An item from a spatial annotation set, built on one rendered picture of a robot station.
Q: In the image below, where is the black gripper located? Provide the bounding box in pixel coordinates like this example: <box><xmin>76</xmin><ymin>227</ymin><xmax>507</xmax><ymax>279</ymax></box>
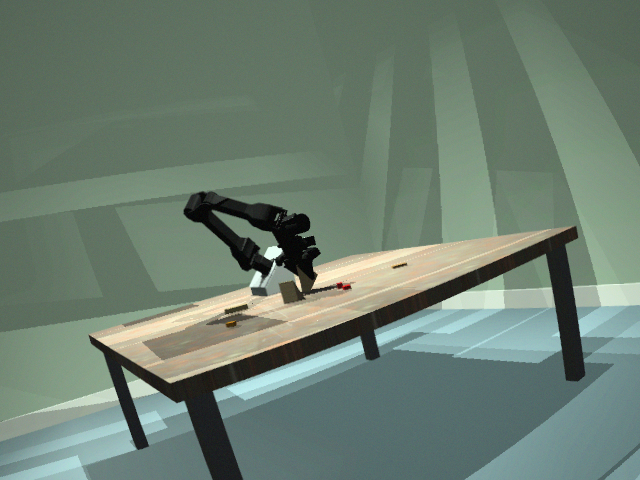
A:
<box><xmin>275</xmin><ymin>235</ymin><xmax>321</xmax><ymax>280</ymax></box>

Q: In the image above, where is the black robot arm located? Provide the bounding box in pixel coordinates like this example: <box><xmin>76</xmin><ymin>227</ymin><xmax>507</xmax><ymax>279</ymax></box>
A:
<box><xmin>184</xmin><ymin>191</ymin><xmax>310</xmax><ymax>278</ymax></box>

